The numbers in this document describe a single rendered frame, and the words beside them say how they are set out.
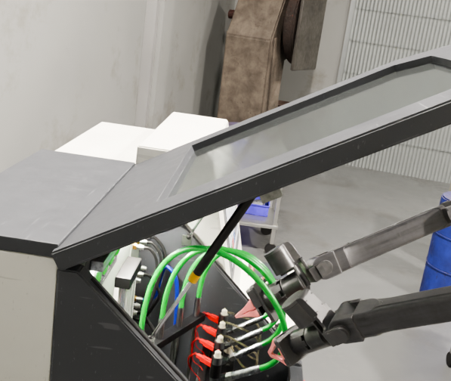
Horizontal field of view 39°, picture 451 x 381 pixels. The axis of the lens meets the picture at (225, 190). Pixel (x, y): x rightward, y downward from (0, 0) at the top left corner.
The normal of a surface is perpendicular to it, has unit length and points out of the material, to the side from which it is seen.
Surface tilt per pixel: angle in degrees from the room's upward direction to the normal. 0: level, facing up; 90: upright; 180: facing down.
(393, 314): 104
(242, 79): 92
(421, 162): 90
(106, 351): 90
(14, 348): 90
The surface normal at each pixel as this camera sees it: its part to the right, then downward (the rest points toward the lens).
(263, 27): -0.33, -0.26
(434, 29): -0.24, 0.23
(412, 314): -0.50, 0.40
